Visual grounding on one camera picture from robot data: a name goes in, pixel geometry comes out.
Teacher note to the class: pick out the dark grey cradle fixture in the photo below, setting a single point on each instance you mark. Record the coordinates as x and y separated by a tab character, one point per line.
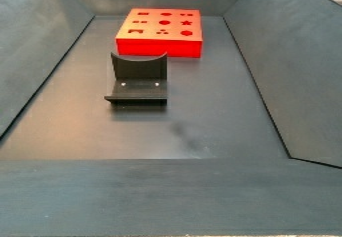
140	80

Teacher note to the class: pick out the red shape sorter block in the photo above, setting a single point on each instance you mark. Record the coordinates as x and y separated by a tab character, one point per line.
155	31

